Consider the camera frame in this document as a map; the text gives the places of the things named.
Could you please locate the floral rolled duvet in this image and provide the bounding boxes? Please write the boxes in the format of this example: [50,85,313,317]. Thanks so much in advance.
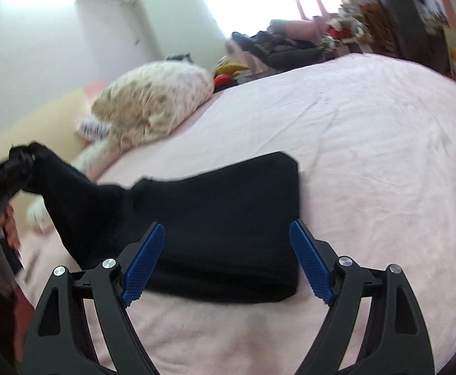
[91,60,214,148]

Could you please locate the wooden headboard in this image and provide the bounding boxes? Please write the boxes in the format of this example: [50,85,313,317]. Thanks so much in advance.
[0,80,108,161]

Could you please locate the small patterned pillow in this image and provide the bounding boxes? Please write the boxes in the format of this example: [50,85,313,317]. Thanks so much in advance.
[77,118,112,142]

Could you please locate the pink bed blanket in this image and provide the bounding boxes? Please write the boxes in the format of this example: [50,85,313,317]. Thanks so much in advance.
[14,52,456,375]

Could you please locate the yellow red plush toy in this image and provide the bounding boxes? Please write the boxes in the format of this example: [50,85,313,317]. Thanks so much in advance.
[213,57,250,92]

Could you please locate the pink window curtain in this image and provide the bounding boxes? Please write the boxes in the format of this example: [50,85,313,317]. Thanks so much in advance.
[295,0,350,43]

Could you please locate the dark clothes pile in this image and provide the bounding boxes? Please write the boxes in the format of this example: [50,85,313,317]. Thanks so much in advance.
[231,19,327,72]

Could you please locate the black pants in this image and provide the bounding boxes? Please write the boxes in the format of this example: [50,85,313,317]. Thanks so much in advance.
[11,142,300,304]

